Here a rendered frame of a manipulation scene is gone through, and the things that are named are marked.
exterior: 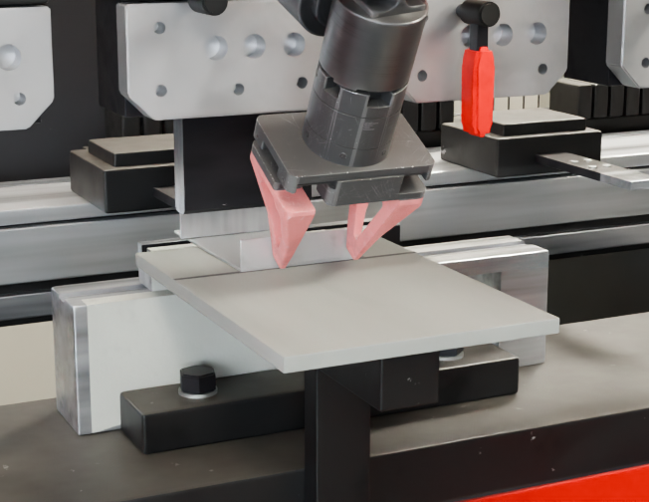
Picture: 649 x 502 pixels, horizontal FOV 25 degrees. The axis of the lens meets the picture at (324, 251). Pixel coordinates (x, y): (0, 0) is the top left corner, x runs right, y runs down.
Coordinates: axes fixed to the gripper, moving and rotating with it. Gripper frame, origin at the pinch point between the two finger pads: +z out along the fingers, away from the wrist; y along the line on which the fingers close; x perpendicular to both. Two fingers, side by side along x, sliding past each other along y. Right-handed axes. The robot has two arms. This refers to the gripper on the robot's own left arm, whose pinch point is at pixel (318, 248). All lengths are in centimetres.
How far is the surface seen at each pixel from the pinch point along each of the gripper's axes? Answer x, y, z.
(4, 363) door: -185, -33, 198
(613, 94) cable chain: -43, -59, 21
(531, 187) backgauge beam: -28, -39, 21
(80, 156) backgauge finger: -32.8, 6.0, 16.3
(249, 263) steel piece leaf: -0.6, 4.6, 1.1
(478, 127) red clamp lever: -5.7, -14.1, -4.7
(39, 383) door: -183, -42, 205
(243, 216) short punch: -9.7, 1.0, 5.0
